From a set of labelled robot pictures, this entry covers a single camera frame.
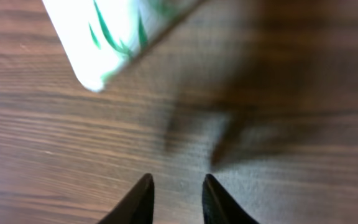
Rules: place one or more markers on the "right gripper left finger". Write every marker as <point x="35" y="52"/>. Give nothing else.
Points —
<point x="136" y="207"/>

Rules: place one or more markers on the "white cream tube gold cap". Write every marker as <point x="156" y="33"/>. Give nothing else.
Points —
<point x="103" y="37"/>

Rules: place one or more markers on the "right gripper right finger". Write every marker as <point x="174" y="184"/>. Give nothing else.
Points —
<point x="219" y="207"/>

